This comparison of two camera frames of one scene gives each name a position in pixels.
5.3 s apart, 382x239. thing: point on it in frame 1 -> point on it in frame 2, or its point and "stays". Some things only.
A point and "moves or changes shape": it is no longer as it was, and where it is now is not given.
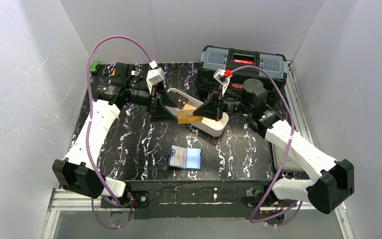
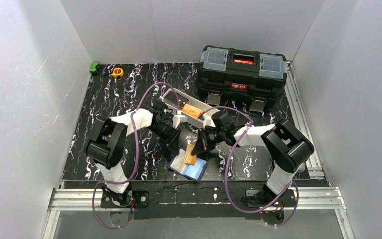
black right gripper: (218, 105) -> (204, 141)
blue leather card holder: (184, 158) moves or changes shape
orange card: (188, 107) stays
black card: (179, 100) stays
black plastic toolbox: (235, 76) stays
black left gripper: (154, 106) -> (172, 140)
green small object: (93, 68) stays
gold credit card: (187, 116) -> (189, 158)
